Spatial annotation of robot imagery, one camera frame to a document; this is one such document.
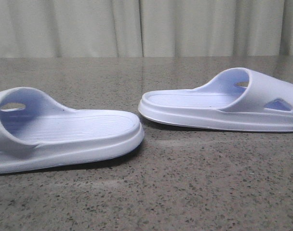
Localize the light blue slipper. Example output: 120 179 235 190
138 67 293 132
0 87 144 174

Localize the pale green curtain backdrop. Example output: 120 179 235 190
0 0 293 58

